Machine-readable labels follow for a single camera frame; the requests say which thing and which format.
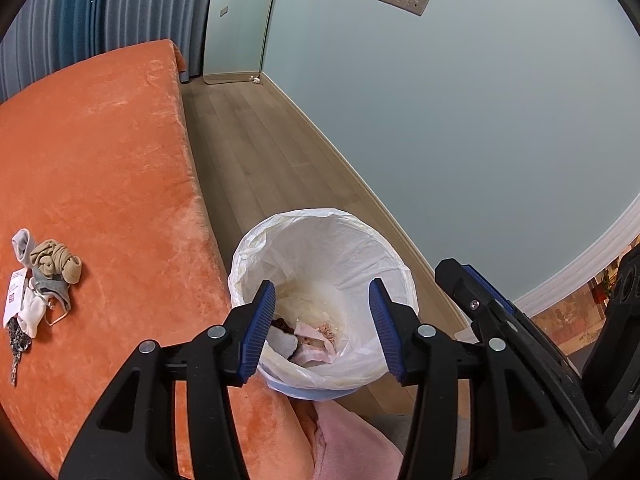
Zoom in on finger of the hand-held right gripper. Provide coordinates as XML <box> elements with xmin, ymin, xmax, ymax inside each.
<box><xmin>434</xmin><ymin>258</ymin><xmax>622</xmax><ymax>480</ymax></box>

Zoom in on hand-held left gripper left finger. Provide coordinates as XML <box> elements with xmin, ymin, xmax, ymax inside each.
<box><xmin>59</xmin><ymin>280</ymin><xmax>277</xmax><ymax>480</ymax></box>

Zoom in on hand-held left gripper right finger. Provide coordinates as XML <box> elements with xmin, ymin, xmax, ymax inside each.
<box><xmin>368</xmin><ymin>278</ymin><xmax>587</xmax><ymax>480</ymax></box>

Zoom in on white and blue sock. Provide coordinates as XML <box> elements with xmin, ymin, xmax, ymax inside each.
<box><xmin>267</xmin><ymin>330</ymin><xmax>303</xmax><ymax>361</ymax></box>

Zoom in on clear plastic packet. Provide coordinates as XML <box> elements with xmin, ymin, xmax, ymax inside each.
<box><xmin>292</xmin><ymin>321</ymin><xmax>346</xmax><ymax>356</ymax></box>

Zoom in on white ribbed sock red trim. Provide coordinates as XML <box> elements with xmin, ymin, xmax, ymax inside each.
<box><xmin>289</xmin><ymin>347</ymin><xmax>339</xmax><ymax>367</ymax></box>

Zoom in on blue bin with white liner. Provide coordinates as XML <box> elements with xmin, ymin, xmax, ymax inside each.
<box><xmin>228</xmin><ymin>208</ymin><xmax>420</xmax><ymax>402</ymax></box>

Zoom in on tan stockings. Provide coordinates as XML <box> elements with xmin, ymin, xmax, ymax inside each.
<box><xmin>29</xmin><ymin>238</ymin><xmax>84</xmax><ymax>285</ymax></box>

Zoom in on small white sock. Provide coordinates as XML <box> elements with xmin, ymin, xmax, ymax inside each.
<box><xmin>17</xmin><ymin>290</ymin><xmax>51</xmax><ymax>339</ymax></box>

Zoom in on dark patterned keychain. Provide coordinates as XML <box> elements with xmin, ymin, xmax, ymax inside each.
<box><xmin>4</xmin><ymin>319</ymin><xmax>35</xmax><ymax>387</ymax></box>

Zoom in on white paper tag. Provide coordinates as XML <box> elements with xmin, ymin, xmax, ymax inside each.
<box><xmin>2</xmin><ymin>268</ymin><xmax>31</xmax><ymax>329</ymax></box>

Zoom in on grey and white sock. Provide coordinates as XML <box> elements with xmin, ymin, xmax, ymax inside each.
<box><xmin>10</xmin><ymin>228</ymin><xmax>34</xmax><ymax>266</ymax></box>

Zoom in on orange plush blanket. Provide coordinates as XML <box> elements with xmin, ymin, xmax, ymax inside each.
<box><xmin>0</xmin><ymin>38</ymin><xmax>317</xmax><ymax>480</ymax></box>

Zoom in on standing mirror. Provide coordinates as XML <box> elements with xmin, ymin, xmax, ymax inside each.
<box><xmin>202</xmin><ymin>0</ymin><xmax>284</xmax><ymax>85</ymax></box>

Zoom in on grey curtain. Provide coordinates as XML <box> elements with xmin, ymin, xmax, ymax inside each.
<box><xmin>89</xmin><ymin>0</ymin><xmax>220</xmax><ymax>63</ymax></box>
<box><xmin>0</xmin><ymin>0</ymin><xmax>67</xmax><ymax>104</ymax></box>

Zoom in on blue curtain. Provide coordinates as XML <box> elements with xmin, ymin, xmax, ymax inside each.
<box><xmin>49</xmin><ymin>0</ymin><xmax>102</xmax><ymax>58</ymax></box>

